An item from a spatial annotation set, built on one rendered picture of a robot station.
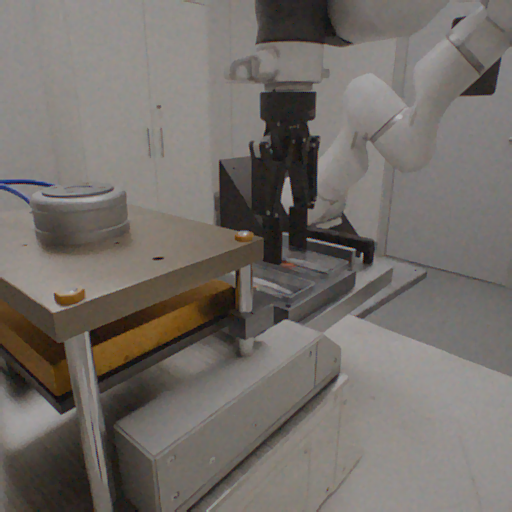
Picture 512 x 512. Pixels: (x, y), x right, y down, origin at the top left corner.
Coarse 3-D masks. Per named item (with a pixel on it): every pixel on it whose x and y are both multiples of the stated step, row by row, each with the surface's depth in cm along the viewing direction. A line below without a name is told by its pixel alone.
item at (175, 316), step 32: (224, 288) 37; (0, 320) 32; (128, 320) 32; (160, 320) 32; (192, 320) 35; (224, 320) 38; (0, 352) 34; (32, 352) 28; (64, 352) 27; (96, 352) 28; (128, 352) 31; (160, 352) 33; (32, 384) 30; (64, 384) 27
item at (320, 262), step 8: (288, 248) 63; (296, 248) 63; (288, 256) 60; (296, 256) 60; (304, 256) 60; (312, 256) 60; (320, 256) 60; (328, 256) 60; (304, 264) 57; (312, 264) 57; (320, 264) 57; (328, 264) 57; (336, 264) 57
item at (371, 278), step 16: (288, 240) 70; (336, 256) 64; (352, 256) 63; (368, 272) 64; (384, 272) 65; (352, 288) 59; (368, 288) 61; (336, 304) 54; (352, 304) 58; (304, 320) 50; (320, 320) 51; (336, 320) 55; (256, 336) 49
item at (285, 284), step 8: (232, 272) 55; (256, 272) 55; (264, 272) 55; (272, 272) 55; (256, 280) 53; (264, 280) 53; (272, 280) 53; (280, 280) 53; (288, 280) 53; (296, 280) 53; (304, 280) 53; (264, 288) 51; (272, 288) 51; (280, 288) 51; (288, 288) 51; (296, 288) 51; (304, 288) 51
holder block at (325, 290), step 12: (264, 264) 61; (300, 276) 57; (312, 276) 56; (336, 276) 56; (348, 276) 57; (324, 288) 53; (336, 288) 55; (348, 288) 58; (276, 300) 49; (300, 300) 49; (312, 300) 51; (324, 300) 53; (276, 312) 48; (288, 312) 47; (300, 312) 49; (312, 312) 51; (276, 324) 49
